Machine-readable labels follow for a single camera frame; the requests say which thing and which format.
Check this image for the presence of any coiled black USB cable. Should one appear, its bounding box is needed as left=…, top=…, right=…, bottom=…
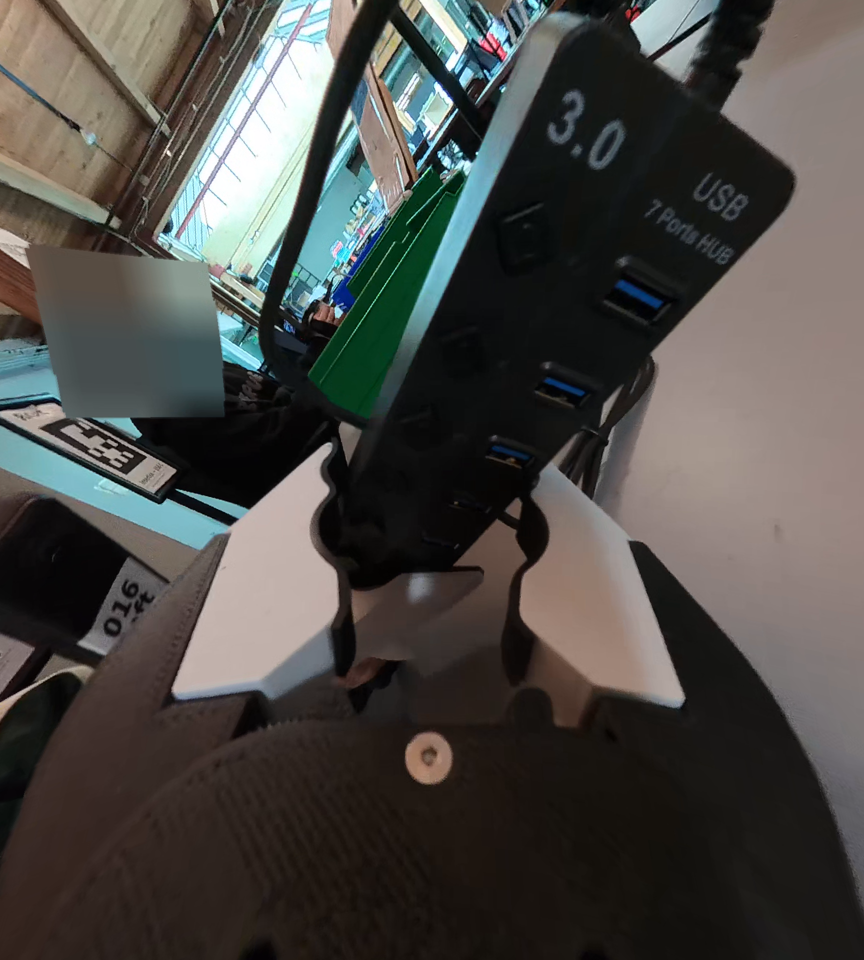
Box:
left=558, top=356, right=660, bottom=502

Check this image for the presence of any black hub cable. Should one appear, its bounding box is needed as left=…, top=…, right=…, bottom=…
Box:
left=258, top=0, right=771, bottom=436

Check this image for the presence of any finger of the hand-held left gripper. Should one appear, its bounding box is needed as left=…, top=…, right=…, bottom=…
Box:
left=353, top=568, right=486, bottom=676

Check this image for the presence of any green plastic bin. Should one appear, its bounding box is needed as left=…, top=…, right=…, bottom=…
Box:
left=308, top=168, right=471, bottom=421

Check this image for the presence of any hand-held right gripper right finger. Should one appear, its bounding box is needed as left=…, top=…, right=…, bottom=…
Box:
left=501, top=471, right=686, bottom=726

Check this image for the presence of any wooden board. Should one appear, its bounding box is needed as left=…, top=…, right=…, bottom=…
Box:
left=349, top=63, right=420, bottom=222

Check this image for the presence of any black USB hub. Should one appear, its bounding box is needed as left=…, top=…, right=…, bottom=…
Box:
left=345, top=15, right=797, bottom=594

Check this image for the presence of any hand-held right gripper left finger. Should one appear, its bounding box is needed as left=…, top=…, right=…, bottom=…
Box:
left=171, top=441, right=348, bottom=700

